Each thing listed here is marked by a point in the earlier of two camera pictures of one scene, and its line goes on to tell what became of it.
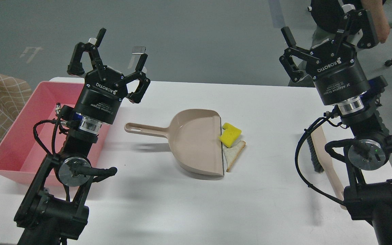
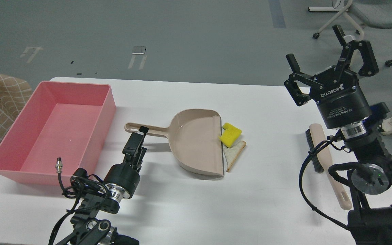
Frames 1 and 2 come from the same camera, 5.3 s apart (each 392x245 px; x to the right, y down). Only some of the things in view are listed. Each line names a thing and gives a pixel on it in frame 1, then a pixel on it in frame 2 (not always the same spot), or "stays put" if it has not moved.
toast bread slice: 231,154 stays put
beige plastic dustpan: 194,137 stays put
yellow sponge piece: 230,135 stays put
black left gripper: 105,87 -> 125,175
